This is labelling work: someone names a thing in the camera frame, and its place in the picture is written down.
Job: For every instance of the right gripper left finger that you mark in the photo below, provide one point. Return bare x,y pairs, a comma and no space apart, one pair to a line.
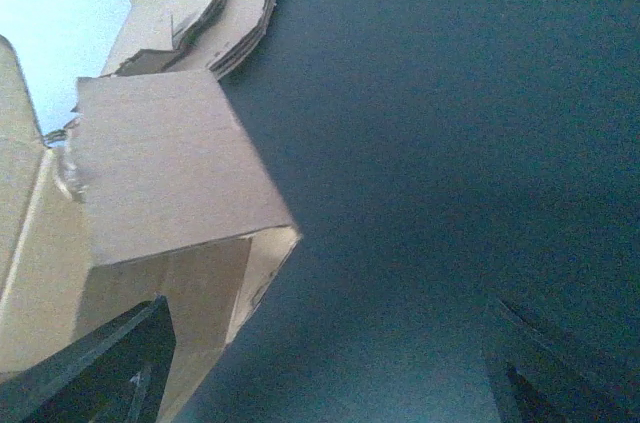
116,373

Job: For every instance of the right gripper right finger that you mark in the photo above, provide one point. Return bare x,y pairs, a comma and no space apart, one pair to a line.
541,373

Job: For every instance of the cardboard box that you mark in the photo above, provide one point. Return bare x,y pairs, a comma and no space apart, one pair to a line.
157,190

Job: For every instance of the stack of flat cardboard blanks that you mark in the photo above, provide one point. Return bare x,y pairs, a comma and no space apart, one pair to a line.
178,35

